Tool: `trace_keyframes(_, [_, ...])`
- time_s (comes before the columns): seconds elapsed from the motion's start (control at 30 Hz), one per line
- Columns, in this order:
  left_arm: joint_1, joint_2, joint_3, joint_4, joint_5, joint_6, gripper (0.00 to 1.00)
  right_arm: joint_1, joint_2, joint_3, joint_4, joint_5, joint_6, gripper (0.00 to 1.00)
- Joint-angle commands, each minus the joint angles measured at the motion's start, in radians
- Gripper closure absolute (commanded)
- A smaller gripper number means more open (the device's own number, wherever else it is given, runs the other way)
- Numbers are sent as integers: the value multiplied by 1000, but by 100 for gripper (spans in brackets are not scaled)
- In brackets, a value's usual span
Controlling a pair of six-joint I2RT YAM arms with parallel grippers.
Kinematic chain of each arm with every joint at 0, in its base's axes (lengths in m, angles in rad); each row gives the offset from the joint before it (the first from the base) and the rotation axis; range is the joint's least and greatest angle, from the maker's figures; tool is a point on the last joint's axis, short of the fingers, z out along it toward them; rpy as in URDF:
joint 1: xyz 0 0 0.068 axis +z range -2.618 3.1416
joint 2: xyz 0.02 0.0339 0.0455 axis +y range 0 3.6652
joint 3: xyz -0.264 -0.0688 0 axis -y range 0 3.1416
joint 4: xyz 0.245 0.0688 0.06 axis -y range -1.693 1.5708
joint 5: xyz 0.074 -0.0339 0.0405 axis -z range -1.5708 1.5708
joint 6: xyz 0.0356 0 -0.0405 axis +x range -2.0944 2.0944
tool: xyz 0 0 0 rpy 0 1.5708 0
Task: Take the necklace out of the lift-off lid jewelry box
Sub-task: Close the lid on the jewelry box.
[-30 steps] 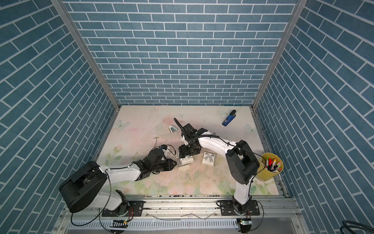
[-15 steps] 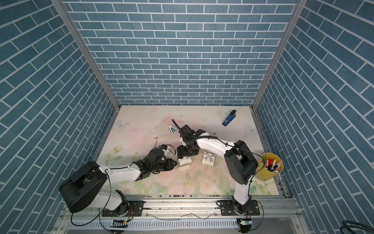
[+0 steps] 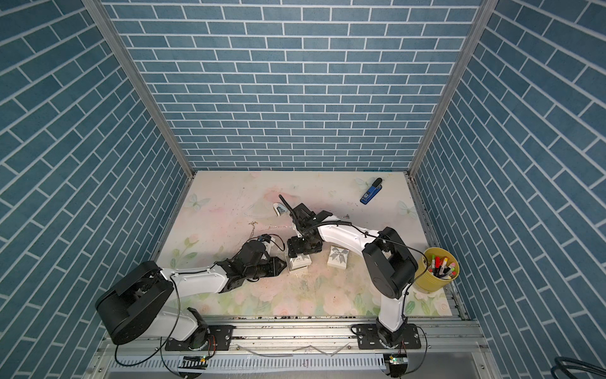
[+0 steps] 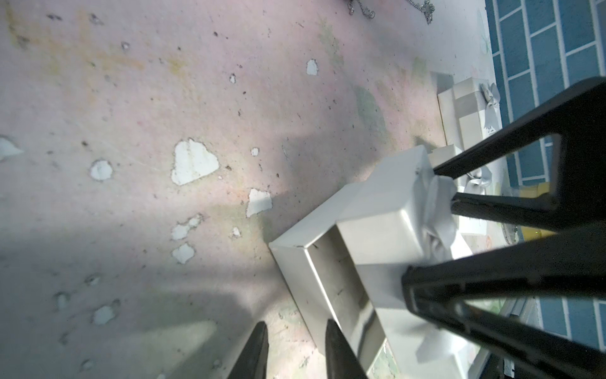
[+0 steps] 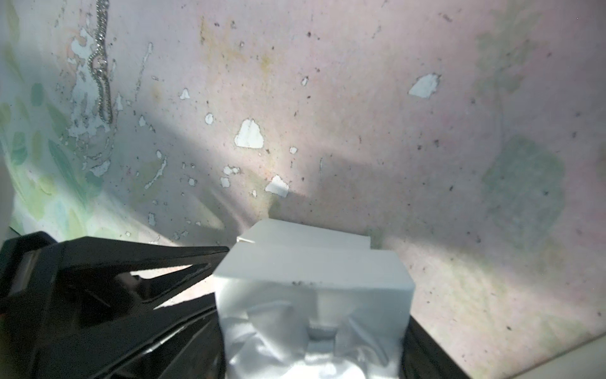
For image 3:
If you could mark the black cable bundle corner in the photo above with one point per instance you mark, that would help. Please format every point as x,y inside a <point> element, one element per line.
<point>570,367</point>

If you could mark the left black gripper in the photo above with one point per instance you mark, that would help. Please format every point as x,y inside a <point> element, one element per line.
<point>274,262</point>

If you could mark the blue black stapler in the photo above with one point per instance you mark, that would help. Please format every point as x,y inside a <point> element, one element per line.
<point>373,190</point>

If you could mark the aluminium front rail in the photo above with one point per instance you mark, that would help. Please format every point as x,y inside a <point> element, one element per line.
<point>257,345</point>

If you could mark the yellow pen cup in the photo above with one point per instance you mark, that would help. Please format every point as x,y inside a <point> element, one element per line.
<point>437,268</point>

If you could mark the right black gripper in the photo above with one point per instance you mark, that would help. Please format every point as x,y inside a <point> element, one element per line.
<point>293,247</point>

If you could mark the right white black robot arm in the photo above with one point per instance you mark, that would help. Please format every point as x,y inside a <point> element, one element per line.
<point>389,262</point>

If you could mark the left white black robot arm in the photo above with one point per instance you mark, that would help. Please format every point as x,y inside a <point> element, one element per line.
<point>146,303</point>

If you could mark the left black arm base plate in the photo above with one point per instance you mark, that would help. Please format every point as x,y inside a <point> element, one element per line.
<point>214,338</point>

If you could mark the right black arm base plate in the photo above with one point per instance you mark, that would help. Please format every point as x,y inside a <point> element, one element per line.
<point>388,337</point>

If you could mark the white bow gift box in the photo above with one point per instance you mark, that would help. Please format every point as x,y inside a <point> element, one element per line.
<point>299,262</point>
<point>338,257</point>

